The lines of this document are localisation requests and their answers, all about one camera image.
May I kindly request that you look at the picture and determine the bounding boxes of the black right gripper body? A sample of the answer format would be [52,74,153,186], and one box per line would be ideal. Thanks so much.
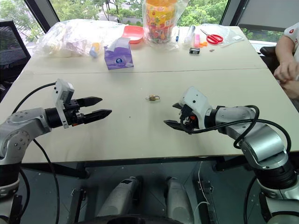
[178,105,199,134]

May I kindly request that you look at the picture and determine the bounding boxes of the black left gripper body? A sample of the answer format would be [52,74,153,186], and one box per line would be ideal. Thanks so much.
[63,99,85,127]

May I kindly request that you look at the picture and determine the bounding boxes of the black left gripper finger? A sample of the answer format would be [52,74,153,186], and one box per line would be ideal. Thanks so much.
[78,97,103,108]
[83,109,113,125]

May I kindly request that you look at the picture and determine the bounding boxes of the person's bare hand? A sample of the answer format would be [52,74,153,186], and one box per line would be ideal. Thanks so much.
[273,61,299,84]

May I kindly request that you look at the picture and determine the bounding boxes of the small yellow blue bottle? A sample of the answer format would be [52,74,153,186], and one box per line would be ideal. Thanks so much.
[89,42,101,58]

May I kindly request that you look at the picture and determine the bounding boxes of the purple tissue box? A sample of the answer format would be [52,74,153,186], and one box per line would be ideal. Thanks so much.
[103,38,135,70]

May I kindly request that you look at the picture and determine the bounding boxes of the large clear plastic bag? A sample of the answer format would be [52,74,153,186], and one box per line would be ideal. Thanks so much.
[35,19,127,58]

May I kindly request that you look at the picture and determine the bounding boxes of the clear plastic tube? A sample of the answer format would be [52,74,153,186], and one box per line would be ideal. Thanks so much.
[183,25,196,45]

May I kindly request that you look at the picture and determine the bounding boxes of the grey rounded casing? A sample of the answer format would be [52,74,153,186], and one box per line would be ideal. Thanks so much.
[96,175,143,221]
[166,176,195,224]

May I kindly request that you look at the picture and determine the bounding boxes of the red plastic bowl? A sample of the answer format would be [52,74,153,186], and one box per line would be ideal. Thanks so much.
[121,25,144,44]

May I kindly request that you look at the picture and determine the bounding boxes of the bagged colourful snack jar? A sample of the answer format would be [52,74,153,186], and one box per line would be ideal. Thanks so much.
[142,0,182,49]

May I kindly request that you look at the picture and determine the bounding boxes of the flat clear plastic bag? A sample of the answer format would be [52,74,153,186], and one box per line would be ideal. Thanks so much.
[200,23,246,49]

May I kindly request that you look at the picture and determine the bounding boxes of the black mesh office chair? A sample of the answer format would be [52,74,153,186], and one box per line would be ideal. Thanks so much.
[0,19,32,95]

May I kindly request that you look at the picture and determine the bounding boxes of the dark window pillar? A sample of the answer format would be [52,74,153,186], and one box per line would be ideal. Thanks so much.
[24,0,59,34]
[219,0,250,27]

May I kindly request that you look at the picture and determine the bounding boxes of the black seat beside person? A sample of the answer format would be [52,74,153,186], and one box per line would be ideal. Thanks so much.
[259,46,280,73]

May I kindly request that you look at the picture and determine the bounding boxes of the person's bare leg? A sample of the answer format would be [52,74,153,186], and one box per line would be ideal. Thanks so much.
[282,79,299,101]

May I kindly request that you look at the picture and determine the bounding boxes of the person's white shirt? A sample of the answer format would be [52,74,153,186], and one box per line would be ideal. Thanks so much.
[283,22,299,56]

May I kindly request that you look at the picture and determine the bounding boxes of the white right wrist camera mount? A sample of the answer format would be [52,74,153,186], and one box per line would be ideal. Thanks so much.
[178,86,214,130]

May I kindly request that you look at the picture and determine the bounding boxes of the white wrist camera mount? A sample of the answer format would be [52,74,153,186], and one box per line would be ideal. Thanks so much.
[51,78,75,129]
[178,86,214,130]

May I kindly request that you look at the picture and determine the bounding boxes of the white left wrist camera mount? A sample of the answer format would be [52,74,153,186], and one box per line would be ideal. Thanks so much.
[51,78,75,129]

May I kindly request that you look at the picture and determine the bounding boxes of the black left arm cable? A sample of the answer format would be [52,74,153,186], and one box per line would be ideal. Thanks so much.
[11,83,61,224]

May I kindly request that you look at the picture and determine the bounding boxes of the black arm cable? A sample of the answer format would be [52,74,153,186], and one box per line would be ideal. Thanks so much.
[186,105,292,153]
[11,83,61,224]

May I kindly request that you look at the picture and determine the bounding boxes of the black table frame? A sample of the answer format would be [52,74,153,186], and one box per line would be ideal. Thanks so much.
[20,155,254,180]

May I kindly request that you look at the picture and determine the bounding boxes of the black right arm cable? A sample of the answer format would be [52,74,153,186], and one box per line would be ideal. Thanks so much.
[186,105,292,153]

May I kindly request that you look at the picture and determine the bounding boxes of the thin white cable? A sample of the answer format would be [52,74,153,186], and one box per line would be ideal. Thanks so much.
[195,160,211,217]

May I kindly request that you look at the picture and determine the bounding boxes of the red handled scissors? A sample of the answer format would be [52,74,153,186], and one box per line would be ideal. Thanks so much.
[200,28,224,45]

